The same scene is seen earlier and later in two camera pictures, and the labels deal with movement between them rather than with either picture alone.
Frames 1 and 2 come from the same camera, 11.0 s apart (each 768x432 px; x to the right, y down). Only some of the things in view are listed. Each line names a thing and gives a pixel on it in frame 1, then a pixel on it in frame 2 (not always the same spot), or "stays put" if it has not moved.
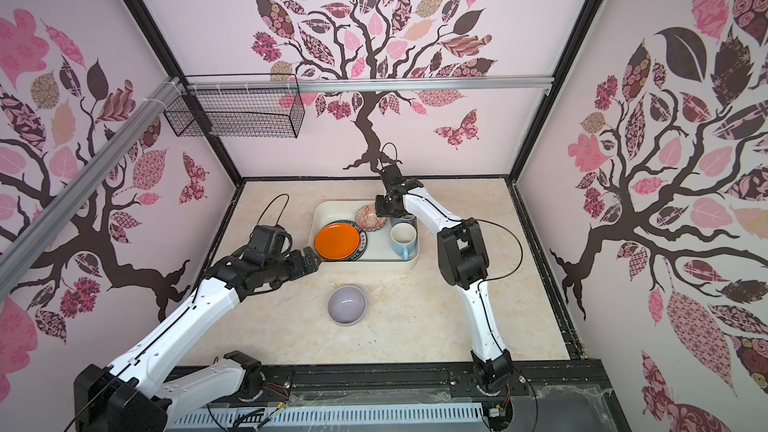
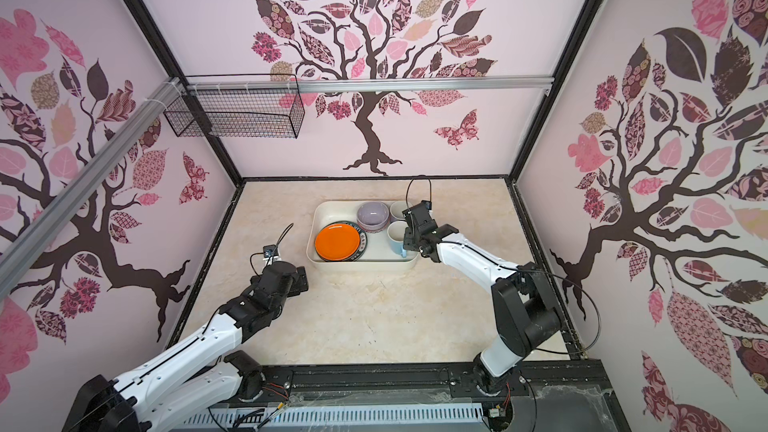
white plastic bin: [380, 254] stays put
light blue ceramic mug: [402, 239] stays put
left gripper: [299, 268] → [303, 286]
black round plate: [363, 241] stays put
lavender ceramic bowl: [346, 305] → [373, 216]
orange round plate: [340, 241] stays put
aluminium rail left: [20, 250] stays put
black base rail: [548, 395] stays put
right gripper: [382, 210] → [408, 242]
